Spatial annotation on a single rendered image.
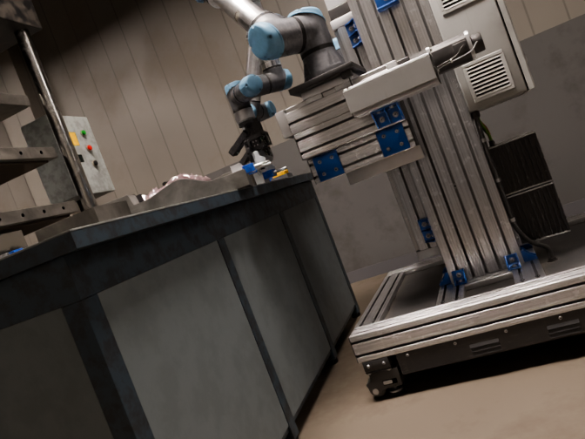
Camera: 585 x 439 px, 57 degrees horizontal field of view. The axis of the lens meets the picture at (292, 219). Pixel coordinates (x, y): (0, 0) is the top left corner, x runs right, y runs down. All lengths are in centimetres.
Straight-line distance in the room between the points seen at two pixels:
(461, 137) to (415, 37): 37
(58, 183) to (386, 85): 167
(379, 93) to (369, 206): 216
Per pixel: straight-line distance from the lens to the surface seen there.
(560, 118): 366
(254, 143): 208
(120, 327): 116
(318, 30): 184
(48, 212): 241
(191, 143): 417
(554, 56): 368
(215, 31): 412
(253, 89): 200
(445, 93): 192
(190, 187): 179
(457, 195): 195
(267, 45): 176
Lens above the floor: 71
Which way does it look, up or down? 2 degrees down
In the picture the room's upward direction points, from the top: 21 degrees counter-clockwise
